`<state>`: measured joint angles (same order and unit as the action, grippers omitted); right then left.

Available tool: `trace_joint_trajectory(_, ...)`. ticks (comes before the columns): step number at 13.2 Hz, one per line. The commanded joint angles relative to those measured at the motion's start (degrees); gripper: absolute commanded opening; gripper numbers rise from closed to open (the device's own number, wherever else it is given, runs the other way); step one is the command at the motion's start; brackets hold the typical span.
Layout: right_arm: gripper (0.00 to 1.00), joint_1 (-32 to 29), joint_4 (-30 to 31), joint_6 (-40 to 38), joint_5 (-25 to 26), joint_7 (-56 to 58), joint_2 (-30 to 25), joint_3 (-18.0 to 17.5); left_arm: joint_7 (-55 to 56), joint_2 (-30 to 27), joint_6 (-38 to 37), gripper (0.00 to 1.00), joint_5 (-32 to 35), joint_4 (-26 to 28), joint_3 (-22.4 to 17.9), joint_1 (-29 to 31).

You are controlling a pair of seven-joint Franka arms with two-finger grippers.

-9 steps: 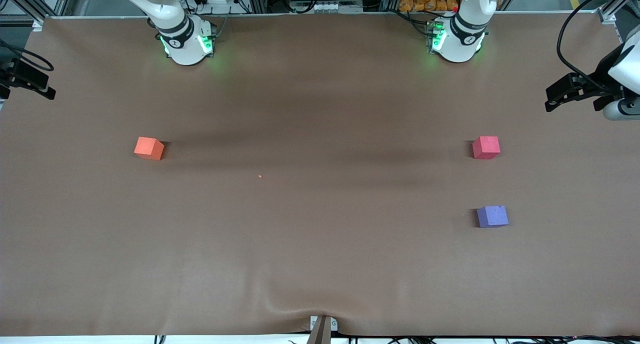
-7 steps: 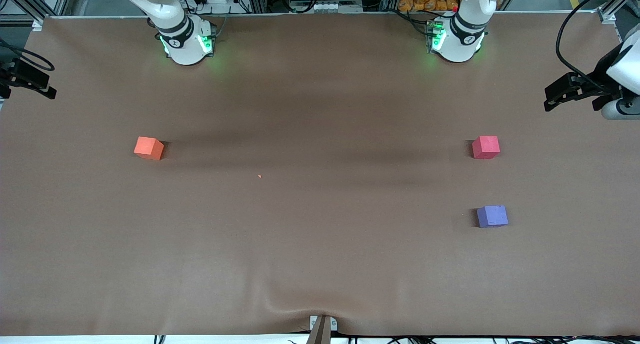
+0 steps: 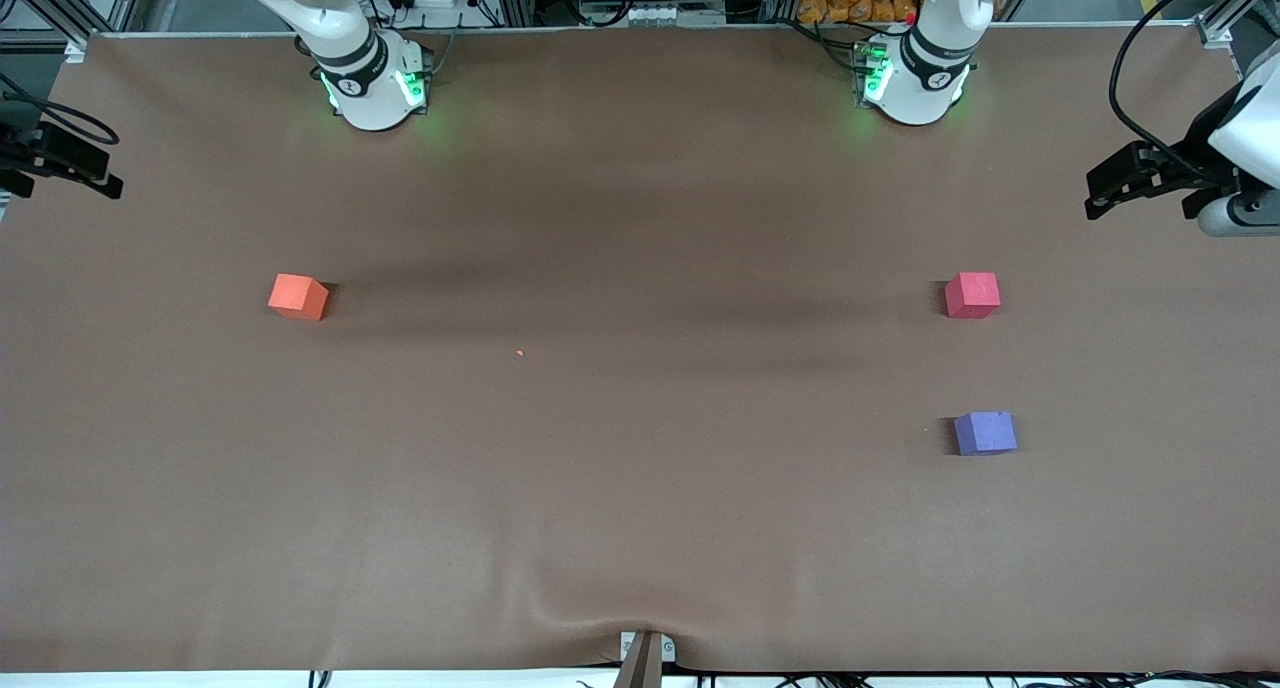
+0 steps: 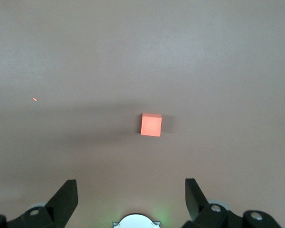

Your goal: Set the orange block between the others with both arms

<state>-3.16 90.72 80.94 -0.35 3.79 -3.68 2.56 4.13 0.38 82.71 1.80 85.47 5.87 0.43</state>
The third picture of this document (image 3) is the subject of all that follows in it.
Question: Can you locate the red foam block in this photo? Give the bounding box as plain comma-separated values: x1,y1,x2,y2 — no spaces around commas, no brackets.
944,272,1001,320

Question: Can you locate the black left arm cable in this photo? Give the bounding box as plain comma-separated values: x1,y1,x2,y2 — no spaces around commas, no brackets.
1107,0,1280,169

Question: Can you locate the metal clamp bracket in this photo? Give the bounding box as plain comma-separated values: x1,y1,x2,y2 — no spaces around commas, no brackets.
612,630,677,688

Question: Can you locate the orange foam block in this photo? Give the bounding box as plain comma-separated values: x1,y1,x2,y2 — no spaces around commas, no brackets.
268,273,330,322

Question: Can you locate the aluminium frame profile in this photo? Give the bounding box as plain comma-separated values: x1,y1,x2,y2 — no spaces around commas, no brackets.
1195,0,1280,49
0,0,151,61

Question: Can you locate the purple foam block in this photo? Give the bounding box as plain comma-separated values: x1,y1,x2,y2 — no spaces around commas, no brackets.
953,411,1019,457

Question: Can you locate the brown table cloth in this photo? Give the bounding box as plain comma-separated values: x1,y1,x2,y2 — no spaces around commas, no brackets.
0,26,1280,674

